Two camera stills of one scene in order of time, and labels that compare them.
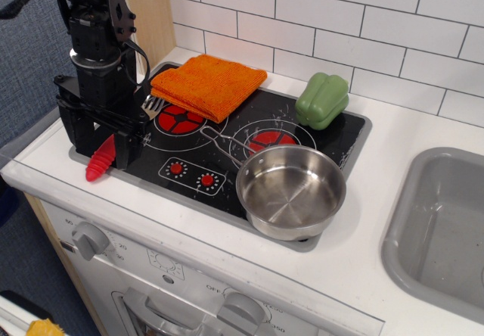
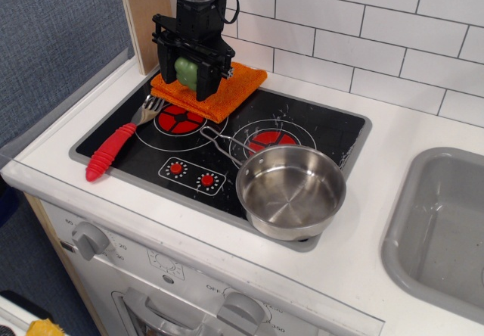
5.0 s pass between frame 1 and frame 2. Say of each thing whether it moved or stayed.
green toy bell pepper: moved
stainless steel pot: stayed
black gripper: moved
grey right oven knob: stayed
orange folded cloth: stayed
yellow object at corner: stayed
